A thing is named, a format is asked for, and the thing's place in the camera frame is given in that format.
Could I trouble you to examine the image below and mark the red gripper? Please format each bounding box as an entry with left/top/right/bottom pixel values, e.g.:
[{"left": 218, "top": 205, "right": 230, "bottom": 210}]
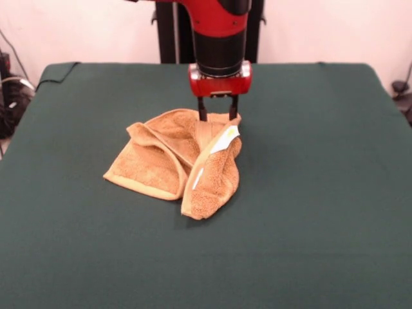
[{"left": 188, "top": 61, "right": 253, "bottom": 122}]

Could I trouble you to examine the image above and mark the orange-brown terry towel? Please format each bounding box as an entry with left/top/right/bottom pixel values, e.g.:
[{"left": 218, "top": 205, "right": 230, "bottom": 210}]
[{"left": 102, "top": 108, "right": 243, "bottom": 221}]

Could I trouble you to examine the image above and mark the dark green table cloth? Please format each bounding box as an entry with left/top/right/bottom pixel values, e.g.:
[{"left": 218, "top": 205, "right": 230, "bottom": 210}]
[{"left": 0, "top": 61, "right": 412, "bottom": 309}]

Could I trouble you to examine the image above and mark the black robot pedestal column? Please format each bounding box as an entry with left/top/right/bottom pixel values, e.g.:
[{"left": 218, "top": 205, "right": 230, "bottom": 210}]
[{"left": 150, "top": 0, "right": 267, "bottom": 64}]

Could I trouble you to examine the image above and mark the black plug with cable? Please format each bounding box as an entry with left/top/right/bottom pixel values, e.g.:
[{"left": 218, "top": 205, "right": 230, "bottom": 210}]
[{"left": 390, "top": 62, "right": 412, "bottom": 127}]

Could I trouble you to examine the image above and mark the black and white cable bundle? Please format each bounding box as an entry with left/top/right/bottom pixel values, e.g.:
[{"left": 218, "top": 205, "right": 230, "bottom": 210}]
[{"left": 0, "top": 28, "right": 37, "bottom": 159}]

